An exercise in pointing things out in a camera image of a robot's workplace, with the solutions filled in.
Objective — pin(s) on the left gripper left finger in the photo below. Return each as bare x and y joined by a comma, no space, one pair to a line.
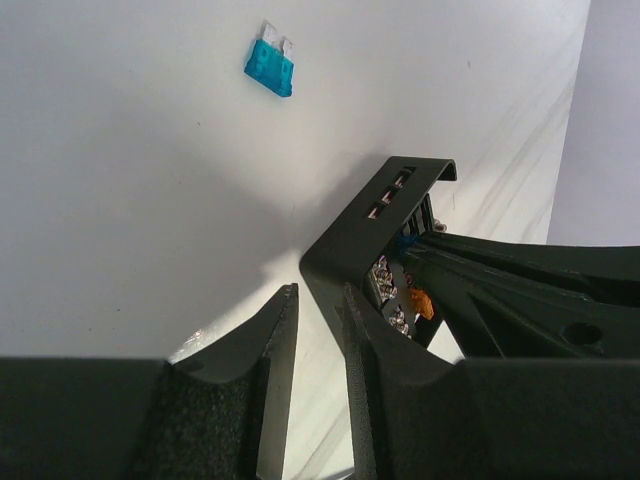
221,413

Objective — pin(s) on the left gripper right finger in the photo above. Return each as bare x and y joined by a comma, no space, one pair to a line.
416,416

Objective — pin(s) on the black fuse box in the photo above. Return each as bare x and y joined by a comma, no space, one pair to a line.
359,247

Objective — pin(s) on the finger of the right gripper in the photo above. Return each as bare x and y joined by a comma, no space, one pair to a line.
503,300

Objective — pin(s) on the orange fuse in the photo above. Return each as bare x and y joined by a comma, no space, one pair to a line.
421,303

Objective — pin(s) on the blue fuse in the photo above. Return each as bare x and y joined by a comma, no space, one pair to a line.
404,243
270,62

